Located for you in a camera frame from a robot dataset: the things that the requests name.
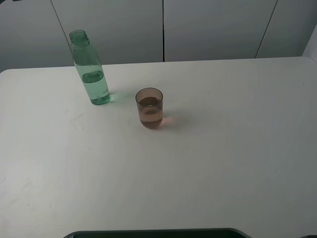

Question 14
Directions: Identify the green transparent water bottle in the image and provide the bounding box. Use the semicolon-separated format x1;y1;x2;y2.
69;30;110;105

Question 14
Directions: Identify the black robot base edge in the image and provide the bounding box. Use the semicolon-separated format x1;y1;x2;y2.
66;228;249;238

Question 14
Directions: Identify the pink translucent plastic cup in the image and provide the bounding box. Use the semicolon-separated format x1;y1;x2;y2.
135;87;163;129

